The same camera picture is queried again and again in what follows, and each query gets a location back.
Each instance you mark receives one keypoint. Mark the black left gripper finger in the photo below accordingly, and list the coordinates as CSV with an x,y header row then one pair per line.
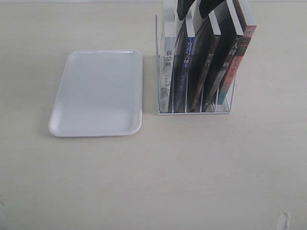
x,y
183,7

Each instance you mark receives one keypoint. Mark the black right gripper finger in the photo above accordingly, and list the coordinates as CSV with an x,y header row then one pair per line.
x,y
206,6

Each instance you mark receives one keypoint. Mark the blue spine book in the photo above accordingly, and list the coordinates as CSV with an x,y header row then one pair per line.
x,y
183,51

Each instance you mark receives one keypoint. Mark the white spine book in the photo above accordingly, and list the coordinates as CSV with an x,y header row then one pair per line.
x,y
167,48

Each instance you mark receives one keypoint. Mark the pink and teal book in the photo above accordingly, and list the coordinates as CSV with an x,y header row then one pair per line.
x,y
248,25

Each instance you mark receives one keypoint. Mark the black book white title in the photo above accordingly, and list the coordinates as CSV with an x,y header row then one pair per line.
x,y
231,33

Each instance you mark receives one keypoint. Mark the dark brown spine book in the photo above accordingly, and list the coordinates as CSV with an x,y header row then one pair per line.
x,y
207,35

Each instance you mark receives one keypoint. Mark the white plastic tray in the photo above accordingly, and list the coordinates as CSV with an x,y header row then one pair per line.
x,y
100,94

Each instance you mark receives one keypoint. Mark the white wire book rack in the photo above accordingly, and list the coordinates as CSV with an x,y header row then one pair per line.
x,y
214,105

